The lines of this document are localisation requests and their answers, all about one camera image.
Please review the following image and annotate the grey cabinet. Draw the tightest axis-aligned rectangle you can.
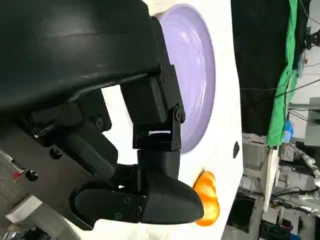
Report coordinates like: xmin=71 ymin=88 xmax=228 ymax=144
xmin=304 ymin=97 xmax=320 ymax=147

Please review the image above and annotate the green cloth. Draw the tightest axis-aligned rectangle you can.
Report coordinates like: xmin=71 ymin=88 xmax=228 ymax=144
xmin=265 ymin=0 xmax=312 ymax=148

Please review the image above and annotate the black cloth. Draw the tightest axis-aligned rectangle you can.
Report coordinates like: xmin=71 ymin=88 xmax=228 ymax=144
xmin=230 ymin=0 xmax=312 ymax=137

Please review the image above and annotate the black cable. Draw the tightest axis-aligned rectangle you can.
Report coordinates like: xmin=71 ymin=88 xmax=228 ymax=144
xmin=239 ymin=77 xmax=320 ymax=100

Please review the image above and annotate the white board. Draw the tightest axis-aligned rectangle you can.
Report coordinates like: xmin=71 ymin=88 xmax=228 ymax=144
xmin=261 ymin=144 xmax=280 ymax=214

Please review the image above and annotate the white cardboard box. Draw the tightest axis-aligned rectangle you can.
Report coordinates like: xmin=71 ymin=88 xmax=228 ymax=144
xmin=4 ymin=195 xmax=44 ymax=224

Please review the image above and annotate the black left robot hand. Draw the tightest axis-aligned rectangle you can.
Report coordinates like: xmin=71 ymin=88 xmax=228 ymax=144
xmin=0 ymin=0 xmax=205 ymax=231

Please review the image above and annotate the lilac plate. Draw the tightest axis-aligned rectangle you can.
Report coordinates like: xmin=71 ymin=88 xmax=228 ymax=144
xmin=153 ymin=3 xmax=217 ymax=154

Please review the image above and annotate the orange toy bread roll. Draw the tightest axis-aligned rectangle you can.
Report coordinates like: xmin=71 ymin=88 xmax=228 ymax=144
xmin=192 ymin=170 xmax=220 ymax=227

